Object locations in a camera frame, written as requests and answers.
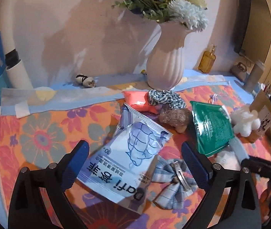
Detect clear bag of cotton pads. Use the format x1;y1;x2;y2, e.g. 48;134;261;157
215;137;249;171

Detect blue plaid bow hairclip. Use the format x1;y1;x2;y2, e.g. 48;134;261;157
151;156;198;210

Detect blue white mask packet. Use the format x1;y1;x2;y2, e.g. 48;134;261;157
77;103;172;214

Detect person's right hand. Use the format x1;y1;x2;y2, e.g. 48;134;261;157
259;189;271;223

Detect white fluffy plush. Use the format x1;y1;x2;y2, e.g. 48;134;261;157
230;104;261;137

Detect brown paper pen holder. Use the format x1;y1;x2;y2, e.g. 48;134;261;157
247;90;271;143

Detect green foil packet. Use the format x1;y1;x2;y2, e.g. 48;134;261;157
190;101;234;157

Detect grey cylinder tumbler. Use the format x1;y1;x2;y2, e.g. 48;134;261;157
243;60;265;93

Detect brown fuzzy scrunchie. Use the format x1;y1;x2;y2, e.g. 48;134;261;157
158;105;192;134

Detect striped blue white scrunchie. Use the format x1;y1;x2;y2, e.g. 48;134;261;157
147;90;186;110

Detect amber glass bottle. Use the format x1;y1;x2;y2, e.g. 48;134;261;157
198;44;216;73

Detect small panda figurine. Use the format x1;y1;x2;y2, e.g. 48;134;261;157
75;74;96;88

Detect pink red pouch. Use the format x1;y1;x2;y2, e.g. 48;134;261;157
122;91;159;114

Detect white ribbed vase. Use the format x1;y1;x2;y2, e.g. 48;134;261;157
146;22;194;90

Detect black television screen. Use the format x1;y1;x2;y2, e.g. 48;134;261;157
233;0;251;53

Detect blue white artificial flowers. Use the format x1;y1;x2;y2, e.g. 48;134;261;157
112;0;208;31

